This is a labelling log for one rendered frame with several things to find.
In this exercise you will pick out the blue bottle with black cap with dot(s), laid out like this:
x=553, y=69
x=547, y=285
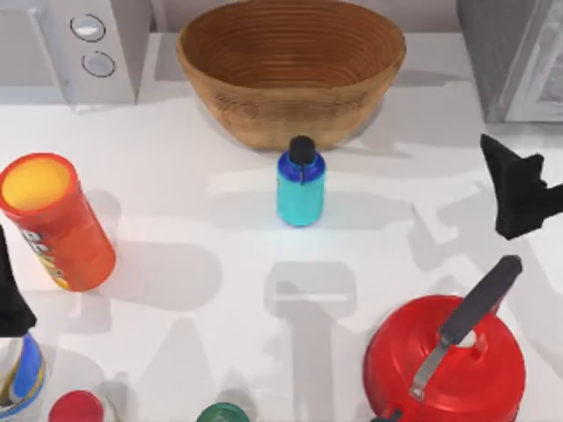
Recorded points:
x=300, y=198

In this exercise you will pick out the brown woven basket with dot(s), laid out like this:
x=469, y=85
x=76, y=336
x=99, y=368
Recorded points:
x=290, y=112

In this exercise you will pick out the green-topped container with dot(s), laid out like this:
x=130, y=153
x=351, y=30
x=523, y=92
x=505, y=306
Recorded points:
x=223, y=414

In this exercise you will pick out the orange can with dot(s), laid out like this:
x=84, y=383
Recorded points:
x=66, y=237

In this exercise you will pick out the round grey microwave knob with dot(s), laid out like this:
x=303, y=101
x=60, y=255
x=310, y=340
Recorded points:
x=99, y=64
x=87, y=28

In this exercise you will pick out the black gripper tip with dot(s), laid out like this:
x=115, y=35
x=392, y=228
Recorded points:
x=516, y=198
x=11, y=303

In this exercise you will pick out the pale microwave oven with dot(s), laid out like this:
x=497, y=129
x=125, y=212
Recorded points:
x=46, y=74

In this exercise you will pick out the red-topped container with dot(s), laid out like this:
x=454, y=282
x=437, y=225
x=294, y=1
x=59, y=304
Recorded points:
x=75, y=408

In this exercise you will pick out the blue and white can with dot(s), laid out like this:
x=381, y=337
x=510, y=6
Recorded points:
x=26, y=373

